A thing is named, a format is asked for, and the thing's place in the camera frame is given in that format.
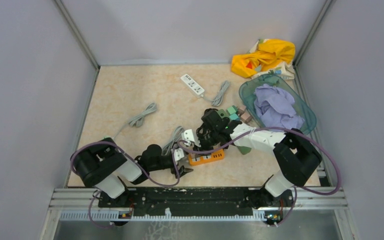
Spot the orange power strip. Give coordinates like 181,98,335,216
188,149,225,167

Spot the teal plug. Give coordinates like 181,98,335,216
229,113,241,121

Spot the light green plug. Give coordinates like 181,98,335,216
226,105,238,115

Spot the pink plug orange strip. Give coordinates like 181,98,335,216
240,112,253,124

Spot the green power strip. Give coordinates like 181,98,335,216
237,146,252,155

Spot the white power strip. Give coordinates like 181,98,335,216
180,74,205,98

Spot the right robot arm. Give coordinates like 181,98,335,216
196,108,322,206

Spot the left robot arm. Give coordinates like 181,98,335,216
70,137,192,207

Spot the teal plastic basket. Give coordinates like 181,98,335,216
239,74,317,135

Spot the purple cloth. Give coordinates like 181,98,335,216
254,83,305,129

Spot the yellow cloth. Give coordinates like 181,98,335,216
230,38,296,81

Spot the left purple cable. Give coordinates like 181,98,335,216
70,141,181,229

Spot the purple cable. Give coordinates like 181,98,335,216
70,141,181,229
177,126,343,228

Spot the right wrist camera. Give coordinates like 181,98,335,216
181,129,201,147

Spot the grey cable of white strip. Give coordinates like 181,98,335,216
202,80,232,108

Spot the grey coiled cable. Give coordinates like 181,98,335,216
161,125,186,157

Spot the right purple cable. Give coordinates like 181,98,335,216
177,126,343,228

